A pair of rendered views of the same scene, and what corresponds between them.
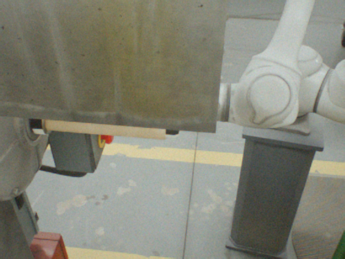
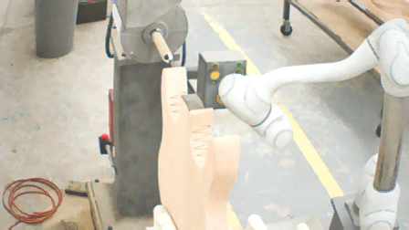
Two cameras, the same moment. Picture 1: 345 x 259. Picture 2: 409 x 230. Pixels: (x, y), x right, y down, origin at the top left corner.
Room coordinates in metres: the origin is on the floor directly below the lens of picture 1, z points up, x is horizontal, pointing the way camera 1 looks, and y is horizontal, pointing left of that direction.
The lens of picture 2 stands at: (-0.17, -1.65, 2.09)
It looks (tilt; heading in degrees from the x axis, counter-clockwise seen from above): 30 degrees down; 65
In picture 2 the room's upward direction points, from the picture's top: 4 degrees clockwise
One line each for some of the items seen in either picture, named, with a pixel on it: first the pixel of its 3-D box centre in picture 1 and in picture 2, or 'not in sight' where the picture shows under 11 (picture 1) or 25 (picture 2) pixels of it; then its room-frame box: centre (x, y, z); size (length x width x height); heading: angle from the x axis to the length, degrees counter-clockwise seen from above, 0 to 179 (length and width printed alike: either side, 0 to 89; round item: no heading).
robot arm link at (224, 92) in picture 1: (215, 102); not in sight; (0.76, -0.10, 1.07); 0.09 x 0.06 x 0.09; 173
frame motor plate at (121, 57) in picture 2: not in sight; (141, 40); (0.52, 0.48, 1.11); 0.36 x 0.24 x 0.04; 83
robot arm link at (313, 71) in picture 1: (296, 79); (377, 181); (1.16, -0.42, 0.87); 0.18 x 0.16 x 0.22; 58
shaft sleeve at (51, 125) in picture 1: (106, 124); (162, 46); (0.47, 0.10, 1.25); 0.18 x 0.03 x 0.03; 83
